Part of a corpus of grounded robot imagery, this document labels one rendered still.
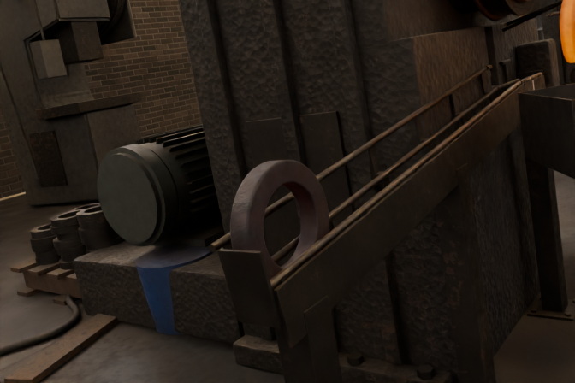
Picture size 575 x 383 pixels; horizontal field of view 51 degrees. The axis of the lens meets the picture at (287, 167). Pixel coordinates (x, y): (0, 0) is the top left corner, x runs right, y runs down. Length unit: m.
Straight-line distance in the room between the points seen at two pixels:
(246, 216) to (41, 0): 4.88
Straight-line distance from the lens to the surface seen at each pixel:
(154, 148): 2.28
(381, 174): 1.14
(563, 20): 1.48
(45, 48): 5.33
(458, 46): 1.60
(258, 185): 0.79
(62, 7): 5.49
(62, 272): 2.91
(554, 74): 1.99
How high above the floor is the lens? 0.85
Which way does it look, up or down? 9 degrees down
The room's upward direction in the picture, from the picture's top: 10 degrees counter-clockwise
